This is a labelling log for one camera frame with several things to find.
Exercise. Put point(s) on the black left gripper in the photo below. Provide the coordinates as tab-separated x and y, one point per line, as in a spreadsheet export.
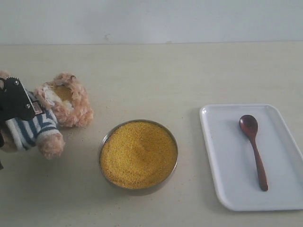
14	102

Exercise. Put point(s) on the pink teddy bear striped sweater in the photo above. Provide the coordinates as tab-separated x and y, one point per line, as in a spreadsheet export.
61	103

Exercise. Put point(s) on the dark brown wooden spoon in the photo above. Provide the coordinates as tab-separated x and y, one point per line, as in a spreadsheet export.
249	126

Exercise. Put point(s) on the yellow millet grains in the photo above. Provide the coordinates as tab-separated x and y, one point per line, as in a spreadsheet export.
138	153

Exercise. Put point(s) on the metal bowl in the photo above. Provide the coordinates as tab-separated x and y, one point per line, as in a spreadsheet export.
139	190

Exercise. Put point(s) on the white rectangular tray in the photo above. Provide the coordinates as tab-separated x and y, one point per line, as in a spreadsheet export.
232	160

